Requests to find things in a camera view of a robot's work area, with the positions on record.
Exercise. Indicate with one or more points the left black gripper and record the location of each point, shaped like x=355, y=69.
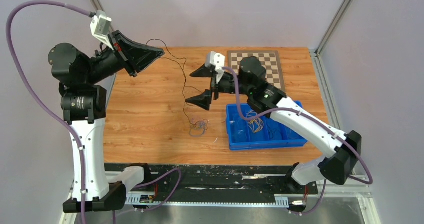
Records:
x=139, y=55

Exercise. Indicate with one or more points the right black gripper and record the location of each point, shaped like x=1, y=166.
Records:
x=202, y=100

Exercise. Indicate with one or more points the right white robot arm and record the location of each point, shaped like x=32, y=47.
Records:
x=256, y=97

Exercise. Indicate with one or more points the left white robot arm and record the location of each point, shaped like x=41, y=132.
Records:
x=83, y=102

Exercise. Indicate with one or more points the wooden chessboard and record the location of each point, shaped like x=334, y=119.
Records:
x=269, y=59

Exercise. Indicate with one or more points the blue plastic divided bin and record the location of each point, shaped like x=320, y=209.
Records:
x=263, y=133

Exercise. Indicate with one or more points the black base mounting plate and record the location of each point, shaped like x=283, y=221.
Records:
x=250, y=184

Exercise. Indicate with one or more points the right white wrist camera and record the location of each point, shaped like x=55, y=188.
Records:
x=215, y=61

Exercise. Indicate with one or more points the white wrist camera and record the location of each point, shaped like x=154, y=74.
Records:
x=215, y=61
x=100, y=26

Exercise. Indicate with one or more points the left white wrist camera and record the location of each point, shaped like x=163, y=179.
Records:
x=100, y=26

